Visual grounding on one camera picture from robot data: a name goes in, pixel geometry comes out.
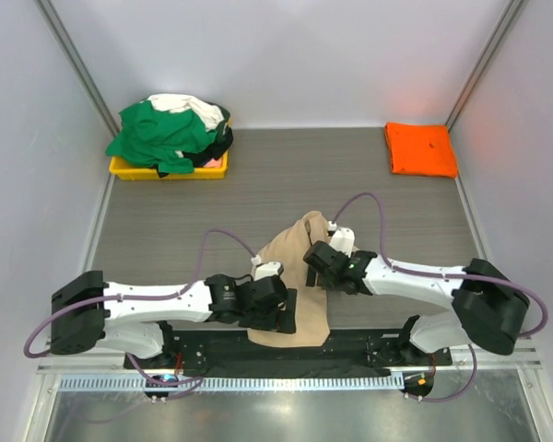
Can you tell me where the yellow plastic bin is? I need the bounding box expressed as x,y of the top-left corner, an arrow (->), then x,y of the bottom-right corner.
109,151 -> 229,181

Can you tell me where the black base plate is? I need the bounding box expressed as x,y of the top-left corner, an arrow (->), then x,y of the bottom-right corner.
137,329 -> 453,379

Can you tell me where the slotted cable duct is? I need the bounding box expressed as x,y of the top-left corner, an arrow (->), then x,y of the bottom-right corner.
58,372 -> 405,393

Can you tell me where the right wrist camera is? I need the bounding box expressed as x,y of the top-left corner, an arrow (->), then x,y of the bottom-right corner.
327,221 -> 355,257

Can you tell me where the white t shirt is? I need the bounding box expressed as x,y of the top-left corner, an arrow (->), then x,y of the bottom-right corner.
147,93 -> 229,132

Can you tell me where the right aluminium frame post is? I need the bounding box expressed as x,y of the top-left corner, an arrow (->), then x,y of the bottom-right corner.
445,0 -> 528,132

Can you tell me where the aluminium frame post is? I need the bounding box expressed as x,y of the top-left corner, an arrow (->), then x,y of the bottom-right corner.
33,0 -> 119,135
445,0 -> 528,132

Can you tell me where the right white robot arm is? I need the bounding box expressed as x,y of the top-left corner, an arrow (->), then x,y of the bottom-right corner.
303,241 -> 529,365

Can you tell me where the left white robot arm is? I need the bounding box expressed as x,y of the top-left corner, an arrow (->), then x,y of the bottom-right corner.
50,262 -> 297,368

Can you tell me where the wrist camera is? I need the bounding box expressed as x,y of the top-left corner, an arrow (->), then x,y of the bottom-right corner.
327,221 -> 355,257
251,255 -> 284,281

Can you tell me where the black t shirt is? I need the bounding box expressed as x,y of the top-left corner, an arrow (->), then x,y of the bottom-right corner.
150,128 -> 233,178

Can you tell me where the folded orange t shirt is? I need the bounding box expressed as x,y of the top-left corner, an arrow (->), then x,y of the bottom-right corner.
384,122 -> 458,179

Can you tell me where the left aluminium frame post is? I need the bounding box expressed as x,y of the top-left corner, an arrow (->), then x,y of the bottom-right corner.
33,0 -> 119,135

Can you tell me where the beige t shirt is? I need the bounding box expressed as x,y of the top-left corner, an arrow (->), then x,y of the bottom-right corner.
247,211 -> 330,348

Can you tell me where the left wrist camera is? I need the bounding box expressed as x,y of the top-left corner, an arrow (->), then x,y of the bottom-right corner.
251,255 -> 284,281

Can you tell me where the green t shirt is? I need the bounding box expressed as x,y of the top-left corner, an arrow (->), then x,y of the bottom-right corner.
106,99 -> 225,174

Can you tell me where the pink garment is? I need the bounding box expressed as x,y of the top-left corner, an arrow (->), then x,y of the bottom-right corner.
204,157 -> 223,169

